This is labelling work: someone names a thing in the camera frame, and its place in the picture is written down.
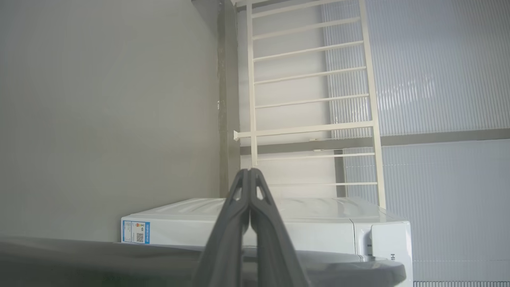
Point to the white detergent drawer front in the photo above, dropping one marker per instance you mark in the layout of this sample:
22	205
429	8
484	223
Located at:
390	239

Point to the blue white energy label sticker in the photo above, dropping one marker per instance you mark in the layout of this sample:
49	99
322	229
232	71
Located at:
136	232

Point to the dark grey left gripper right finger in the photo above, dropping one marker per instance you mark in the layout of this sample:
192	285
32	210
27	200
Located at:
275	243

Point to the white front-loading washing machine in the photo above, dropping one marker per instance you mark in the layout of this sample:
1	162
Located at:
318	227

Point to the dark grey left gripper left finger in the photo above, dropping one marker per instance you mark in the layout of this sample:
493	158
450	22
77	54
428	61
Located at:
227	239

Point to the grey round washing machine door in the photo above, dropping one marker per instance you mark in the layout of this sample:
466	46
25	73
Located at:
119	263

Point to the white metal railing rack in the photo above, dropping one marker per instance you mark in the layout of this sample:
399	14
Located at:
310	129

